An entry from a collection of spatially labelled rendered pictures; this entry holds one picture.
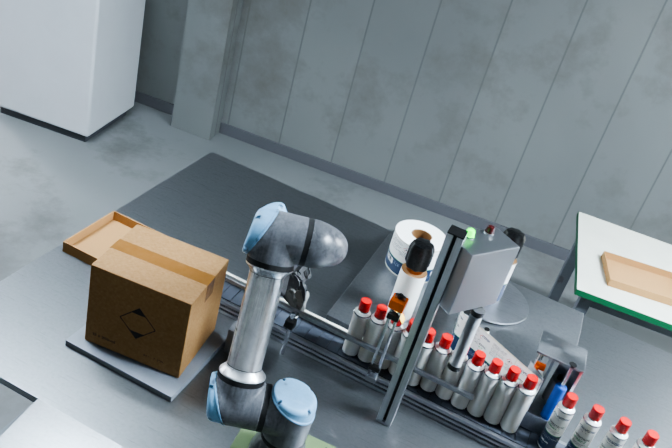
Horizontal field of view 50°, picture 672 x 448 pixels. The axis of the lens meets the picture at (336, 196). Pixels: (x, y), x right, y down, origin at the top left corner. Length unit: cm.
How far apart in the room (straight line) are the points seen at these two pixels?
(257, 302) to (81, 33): 316
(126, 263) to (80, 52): 277
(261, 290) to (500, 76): 319
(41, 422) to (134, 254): 49
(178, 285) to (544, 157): 323
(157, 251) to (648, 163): 342
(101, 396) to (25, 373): 21
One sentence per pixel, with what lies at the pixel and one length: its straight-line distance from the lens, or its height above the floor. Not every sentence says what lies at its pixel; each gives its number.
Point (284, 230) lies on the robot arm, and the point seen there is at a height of 147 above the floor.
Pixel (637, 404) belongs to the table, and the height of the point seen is 83.
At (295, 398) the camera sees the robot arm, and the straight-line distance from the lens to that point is 181.
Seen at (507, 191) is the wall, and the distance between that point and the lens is 494.
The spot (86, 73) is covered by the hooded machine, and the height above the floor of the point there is 49.
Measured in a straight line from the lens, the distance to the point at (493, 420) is 227.
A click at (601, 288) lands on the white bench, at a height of 80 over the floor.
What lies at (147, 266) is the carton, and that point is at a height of 112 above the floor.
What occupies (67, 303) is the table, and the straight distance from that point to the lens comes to 238.
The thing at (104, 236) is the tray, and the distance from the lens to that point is 266.
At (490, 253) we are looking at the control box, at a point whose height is 147.
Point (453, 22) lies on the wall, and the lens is 463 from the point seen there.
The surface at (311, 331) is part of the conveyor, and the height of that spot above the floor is 88.
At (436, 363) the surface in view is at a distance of 220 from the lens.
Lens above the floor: 238
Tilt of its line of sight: 29 degrees down
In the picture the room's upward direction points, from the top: 16 degrees clockwise
